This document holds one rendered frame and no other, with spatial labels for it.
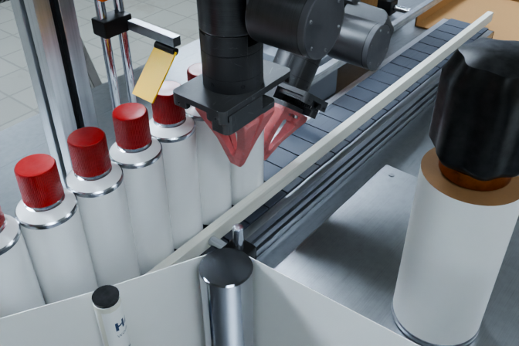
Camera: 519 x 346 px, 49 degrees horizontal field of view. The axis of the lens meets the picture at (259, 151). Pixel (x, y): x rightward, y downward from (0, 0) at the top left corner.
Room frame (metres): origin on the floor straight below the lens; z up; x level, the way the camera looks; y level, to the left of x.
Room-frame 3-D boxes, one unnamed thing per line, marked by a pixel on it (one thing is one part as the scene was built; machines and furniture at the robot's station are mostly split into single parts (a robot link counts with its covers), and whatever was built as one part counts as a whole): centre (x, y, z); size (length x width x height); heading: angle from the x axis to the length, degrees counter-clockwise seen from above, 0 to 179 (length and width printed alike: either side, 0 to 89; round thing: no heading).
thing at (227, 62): (0.48, 0.02, 1.12); 0.10 x 0.07 x 0.07; 141
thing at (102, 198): (0.42, 0.15, 0.98); 0.05 x 0.05 x 0.20
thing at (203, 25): (0.48, 0.02, 1.19); 0.07 x 0.06 x 0.07; 52
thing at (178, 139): (0.50, 0.09, 0.98); 0.05 x 0.05 x 0.20
